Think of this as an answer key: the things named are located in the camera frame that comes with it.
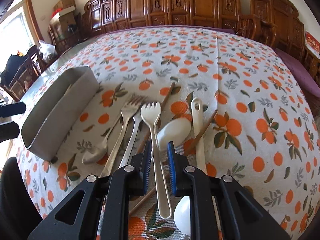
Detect white plastic fork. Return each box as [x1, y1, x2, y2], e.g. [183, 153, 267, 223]
[140, 101, 172, 219]

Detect clear plastic bag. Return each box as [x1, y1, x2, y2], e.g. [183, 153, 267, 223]
[39, 40, 57, 63]

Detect black bag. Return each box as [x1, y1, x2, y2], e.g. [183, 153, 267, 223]
[1, 55, 28, 87]

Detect metal spoon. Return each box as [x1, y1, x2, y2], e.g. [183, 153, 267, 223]
[82, 114, 121, 165]

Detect rectangular metal tray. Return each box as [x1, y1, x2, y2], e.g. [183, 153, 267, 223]
[21, 66, 99, 161]

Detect white ceramic soup spoon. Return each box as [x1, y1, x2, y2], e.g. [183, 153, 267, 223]
[157, 118, 191, 151]

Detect stacked cardboard boxes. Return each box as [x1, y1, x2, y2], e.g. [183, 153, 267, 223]
[49, 0, 76, 37]

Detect dark wooden side chair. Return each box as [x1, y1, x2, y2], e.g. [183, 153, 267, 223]
[1, 45, 48, 102]

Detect wooden armchair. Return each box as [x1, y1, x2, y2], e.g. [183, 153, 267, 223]
[236, 15, 279, 49]

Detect white plastic serving spoon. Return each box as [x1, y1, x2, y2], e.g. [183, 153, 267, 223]
[174, 98, 208, 236]

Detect orange print tablecloth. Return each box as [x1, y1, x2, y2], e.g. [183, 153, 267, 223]
[17, 27, 319, 239]

